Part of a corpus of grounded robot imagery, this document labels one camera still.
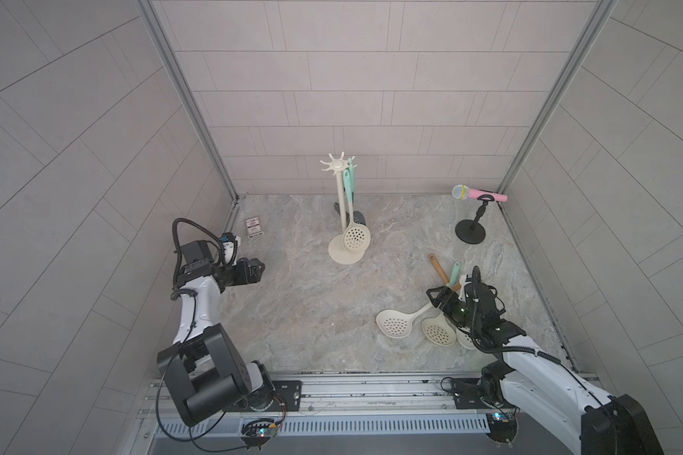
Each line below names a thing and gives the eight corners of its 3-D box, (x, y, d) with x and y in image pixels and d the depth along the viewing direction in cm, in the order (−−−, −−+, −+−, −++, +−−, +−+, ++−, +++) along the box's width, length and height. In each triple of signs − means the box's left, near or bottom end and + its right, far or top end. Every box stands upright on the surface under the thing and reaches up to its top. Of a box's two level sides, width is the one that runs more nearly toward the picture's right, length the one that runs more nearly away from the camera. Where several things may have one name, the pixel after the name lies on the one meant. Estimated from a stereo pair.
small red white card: (248, 239, 104) (247, 236, 103) (245, 222, 110) (243, 219, 108) (264, 235, 106) (263, 231, 104) (260, 218, 111) (258, 214, 109)
